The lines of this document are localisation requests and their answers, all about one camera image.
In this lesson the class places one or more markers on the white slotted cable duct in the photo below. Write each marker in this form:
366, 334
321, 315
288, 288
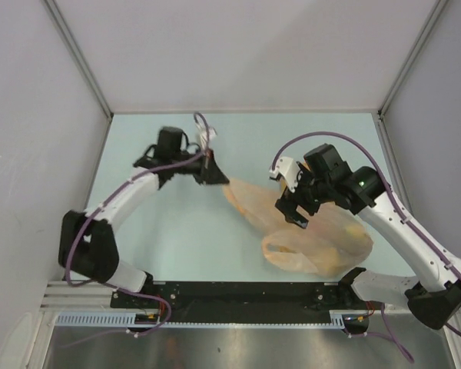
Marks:
142, 321

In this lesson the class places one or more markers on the left aluminium corner post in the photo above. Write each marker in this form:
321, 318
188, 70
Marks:
67, 36

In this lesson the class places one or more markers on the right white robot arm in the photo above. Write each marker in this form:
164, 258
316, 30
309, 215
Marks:
433, 293

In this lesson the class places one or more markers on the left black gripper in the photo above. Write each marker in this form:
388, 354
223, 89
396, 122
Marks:
209, 172

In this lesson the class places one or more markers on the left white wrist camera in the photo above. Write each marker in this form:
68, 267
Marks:
205, 134

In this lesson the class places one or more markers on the aluminium corner post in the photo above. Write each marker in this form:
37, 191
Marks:
421, 39
67, 36

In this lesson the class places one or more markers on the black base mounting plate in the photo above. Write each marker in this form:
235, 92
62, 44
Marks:
257, 303

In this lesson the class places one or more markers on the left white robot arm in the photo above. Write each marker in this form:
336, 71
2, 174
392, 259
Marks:
87, 243

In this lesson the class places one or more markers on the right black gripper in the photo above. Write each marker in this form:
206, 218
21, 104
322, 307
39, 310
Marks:
287, 206

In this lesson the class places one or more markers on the translucent orange plastic bag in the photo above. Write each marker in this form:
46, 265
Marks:
332, 244

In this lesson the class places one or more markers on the right aluminium corner post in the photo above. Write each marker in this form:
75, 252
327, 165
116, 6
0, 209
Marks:
421, 39

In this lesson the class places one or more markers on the aluminium frame rail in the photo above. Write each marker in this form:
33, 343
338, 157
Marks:
60, 296

